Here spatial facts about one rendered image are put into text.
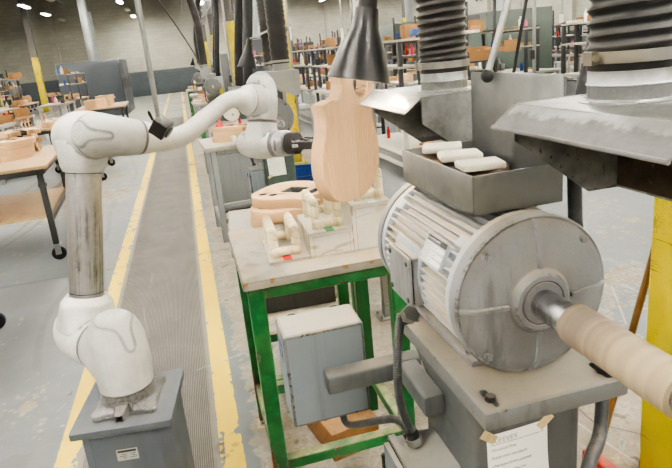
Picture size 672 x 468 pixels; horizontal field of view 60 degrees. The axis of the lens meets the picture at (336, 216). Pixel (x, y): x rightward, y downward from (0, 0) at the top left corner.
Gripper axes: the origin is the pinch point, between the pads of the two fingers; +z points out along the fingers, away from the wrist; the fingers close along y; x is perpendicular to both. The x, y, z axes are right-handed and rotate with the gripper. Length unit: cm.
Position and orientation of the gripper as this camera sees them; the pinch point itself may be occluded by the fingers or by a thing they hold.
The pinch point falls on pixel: (339, 142)
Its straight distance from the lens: 186.2
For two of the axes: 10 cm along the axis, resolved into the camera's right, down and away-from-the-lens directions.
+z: 8.4, 0.5, -5.4
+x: -0.9, -9.7, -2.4
